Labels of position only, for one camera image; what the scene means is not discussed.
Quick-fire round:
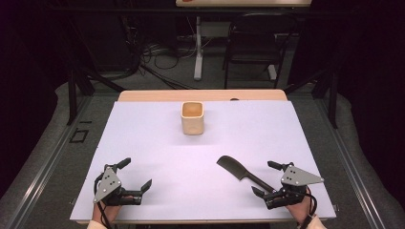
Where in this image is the black folding chair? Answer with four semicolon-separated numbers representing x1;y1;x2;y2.
223;12;299;90

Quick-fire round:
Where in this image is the black floor cable bundle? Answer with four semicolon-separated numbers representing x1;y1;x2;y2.
127;18;200;91

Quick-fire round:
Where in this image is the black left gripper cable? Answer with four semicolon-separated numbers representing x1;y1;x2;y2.
93;177;113;229

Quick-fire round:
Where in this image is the black metal stand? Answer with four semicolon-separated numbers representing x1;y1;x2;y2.
66;68;126;126
283;68;339;130

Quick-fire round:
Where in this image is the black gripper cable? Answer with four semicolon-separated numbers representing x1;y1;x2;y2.
93;177;113;229
297;186;319;229

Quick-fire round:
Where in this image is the black handled comb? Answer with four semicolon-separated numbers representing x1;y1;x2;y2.
216;155;277;194

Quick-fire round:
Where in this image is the white-legged background desk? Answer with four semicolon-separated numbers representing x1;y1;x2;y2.
175;0;313;82

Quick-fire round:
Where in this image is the person's left hand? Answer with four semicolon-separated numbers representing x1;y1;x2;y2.
91;196;135;223

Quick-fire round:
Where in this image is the beige square cup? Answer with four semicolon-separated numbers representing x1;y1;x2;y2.
181;100;204;136

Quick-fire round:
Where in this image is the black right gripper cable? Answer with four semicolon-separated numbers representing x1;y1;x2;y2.
297;186;319;229

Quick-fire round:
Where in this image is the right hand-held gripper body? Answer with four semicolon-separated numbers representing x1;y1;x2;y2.
263;164;325;210

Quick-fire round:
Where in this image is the white table sheet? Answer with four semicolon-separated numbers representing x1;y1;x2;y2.
70;100;337;221

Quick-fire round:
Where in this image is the grey metal floor rail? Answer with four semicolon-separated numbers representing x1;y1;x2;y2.
313;94;387;229
11;94;94;229

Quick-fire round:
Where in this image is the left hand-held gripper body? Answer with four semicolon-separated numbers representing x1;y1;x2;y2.
93;164;143;207

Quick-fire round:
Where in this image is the person's right hand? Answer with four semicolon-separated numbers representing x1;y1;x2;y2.
286;194;317;225

